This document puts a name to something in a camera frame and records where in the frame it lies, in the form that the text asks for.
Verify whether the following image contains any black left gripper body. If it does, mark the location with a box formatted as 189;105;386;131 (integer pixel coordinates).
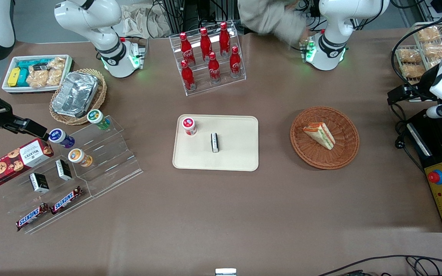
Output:
420;64;442;97

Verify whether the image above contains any triangular sandwich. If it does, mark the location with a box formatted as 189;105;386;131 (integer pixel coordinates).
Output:
303;122;336;150

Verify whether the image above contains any person beige sleeved forearm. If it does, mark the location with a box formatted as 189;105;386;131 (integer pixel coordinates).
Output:
238;0;310;45

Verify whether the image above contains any aluminium foil tray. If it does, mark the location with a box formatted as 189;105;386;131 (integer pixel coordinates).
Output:
51;71;100;118

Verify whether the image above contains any light wicker basket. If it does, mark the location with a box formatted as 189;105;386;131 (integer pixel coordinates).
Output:
49;68;108;126

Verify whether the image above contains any brown wicker basket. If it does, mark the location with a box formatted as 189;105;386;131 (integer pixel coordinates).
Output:
290;106;360;170

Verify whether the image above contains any cream plastic tray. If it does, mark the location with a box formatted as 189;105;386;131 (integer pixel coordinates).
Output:
172;114;259;172

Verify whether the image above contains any bagged bread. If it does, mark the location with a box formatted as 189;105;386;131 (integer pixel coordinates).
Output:
397;48;423;64
401;63;425;79
417;26;441;42
422;42;442;59

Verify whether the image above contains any blue lid snack cup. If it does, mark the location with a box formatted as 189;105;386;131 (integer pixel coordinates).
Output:
48;128;75;149

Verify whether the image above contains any white plastic bin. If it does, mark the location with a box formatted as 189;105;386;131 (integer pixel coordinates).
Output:
1;54;74;95

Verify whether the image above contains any red Walkers cookie box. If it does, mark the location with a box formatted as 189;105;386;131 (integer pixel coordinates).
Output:
0;138;54;189

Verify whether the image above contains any clear bag of crackers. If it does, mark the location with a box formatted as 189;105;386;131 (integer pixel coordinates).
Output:
26;65;49;88
46;57;66;86

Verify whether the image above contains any orange snack cup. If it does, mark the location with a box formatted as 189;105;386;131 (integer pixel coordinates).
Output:
68;148;93;168

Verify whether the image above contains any teal snack box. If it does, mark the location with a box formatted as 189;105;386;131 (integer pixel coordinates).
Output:
15;59;51;87

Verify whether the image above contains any green lid snack cup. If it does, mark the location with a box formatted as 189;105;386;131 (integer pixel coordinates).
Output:
87;109;111;130

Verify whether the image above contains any Snickers chocolate bar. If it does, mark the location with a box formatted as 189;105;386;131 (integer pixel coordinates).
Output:
51;186;83;215
16;203;50;232

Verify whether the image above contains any clear acrylic stepped stand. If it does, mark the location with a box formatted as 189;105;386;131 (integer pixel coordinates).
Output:
0;115;144;235

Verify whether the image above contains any red lid snack cup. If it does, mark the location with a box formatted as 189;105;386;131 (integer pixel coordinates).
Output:
182;117;198;137

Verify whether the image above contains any red cola bottle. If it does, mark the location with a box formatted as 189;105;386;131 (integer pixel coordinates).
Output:
179;32;196;66
219;22;231;57
208;52;222;84
180;60;197;91
200;28;213;62
229;46;243;79

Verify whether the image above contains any clear acrylic bottle rack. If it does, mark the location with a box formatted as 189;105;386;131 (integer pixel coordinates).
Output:
169;21;247;97

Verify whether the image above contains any black equipment rack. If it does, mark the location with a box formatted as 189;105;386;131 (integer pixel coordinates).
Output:
163;0;241;36

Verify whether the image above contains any white wire rack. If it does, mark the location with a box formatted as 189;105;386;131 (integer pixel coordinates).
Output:
393;21;442;84

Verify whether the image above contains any black power cable with plug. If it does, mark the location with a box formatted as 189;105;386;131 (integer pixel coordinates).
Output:
390;103;426;174

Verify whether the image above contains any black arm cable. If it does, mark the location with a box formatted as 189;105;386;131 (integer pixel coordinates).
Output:
391;3;442;101

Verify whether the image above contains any black floor cable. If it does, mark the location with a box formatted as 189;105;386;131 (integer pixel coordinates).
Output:
316;255;442;276

